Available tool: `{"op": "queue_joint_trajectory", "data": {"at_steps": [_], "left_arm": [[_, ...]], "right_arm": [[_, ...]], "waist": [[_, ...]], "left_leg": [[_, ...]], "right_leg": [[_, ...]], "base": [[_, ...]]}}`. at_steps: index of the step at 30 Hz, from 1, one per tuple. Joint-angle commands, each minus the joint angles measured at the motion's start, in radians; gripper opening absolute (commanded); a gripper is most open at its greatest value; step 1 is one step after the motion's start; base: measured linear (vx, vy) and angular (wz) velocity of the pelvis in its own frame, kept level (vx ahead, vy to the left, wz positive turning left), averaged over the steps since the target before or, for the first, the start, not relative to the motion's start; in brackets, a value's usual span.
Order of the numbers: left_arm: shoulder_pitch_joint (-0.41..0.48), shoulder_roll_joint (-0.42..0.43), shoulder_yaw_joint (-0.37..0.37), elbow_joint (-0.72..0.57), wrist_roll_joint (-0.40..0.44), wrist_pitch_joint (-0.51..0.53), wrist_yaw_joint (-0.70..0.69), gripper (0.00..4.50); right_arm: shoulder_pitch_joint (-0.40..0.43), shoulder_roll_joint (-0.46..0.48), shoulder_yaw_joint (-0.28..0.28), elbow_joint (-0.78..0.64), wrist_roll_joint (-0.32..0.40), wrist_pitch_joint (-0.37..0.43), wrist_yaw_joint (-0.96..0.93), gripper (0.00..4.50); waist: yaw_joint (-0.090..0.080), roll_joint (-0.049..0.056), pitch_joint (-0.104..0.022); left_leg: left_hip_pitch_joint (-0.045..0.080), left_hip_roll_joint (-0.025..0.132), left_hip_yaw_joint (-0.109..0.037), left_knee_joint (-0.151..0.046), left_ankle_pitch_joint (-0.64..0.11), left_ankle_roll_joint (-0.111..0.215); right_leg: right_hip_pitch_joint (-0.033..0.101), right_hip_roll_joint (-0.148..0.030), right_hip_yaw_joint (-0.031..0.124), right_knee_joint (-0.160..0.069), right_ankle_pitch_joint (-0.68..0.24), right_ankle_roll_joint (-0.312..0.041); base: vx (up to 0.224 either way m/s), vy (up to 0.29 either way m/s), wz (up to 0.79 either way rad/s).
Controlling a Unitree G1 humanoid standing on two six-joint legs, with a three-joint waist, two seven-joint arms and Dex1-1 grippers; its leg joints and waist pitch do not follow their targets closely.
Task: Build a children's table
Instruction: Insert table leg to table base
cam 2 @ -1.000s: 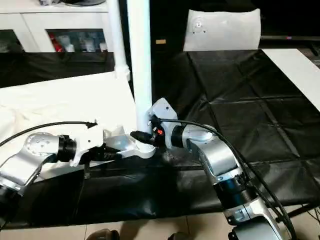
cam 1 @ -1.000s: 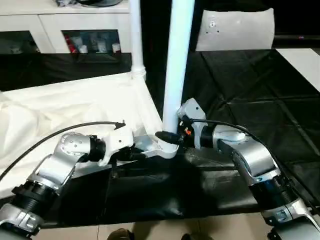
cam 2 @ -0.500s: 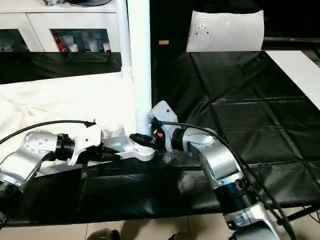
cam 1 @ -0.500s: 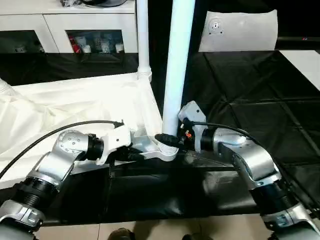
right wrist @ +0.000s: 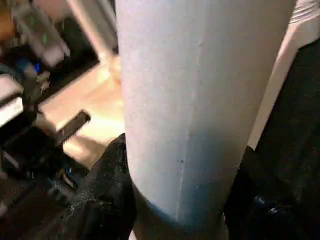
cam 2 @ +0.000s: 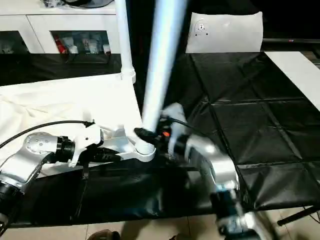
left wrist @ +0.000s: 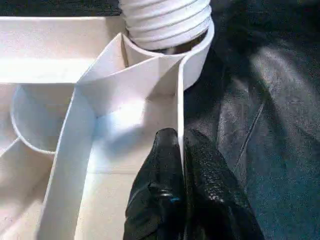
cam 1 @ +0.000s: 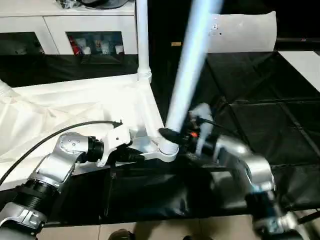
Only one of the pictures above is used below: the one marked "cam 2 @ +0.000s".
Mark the black bar with red light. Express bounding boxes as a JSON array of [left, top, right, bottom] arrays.
[[262, 38, 320, 45]]

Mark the dark left robot foot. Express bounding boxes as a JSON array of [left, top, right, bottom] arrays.
[[86, 229, 121, 240]]

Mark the white plastic table top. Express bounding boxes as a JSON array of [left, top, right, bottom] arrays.
[[0, 72, 158, 180]]

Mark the dark grey cap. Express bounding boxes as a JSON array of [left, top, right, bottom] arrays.
[[62, 0, 115, 9]]

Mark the black rod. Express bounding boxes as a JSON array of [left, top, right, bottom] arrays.
[[276, 205, 320, 226]]

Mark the flat white board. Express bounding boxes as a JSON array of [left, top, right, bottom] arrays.
[[263, 51, 320, 113]]

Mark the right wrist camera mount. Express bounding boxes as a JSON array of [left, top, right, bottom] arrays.
[[159, 102, 188, 158]]

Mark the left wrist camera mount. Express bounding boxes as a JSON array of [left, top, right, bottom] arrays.
[[68, 123, 105, 169]]

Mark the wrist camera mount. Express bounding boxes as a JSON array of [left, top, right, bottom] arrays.
[[68, 123, 105, 169], [159, 102, 188, 158]]

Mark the white panel with screw holes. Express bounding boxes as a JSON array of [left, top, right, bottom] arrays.
[[184, 11, 265, 54]]

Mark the white glass-door cabinet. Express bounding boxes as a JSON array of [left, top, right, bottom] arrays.
[[0, 0, 124, 55]]

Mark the black box with gold label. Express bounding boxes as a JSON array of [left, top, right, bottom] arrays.
[[126, 0, 197, 101]]

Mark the white plastic table leg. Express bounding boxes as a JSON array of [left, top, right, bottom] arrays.
[[114, 0, 138, 84], [134, 0, 190, 155]]

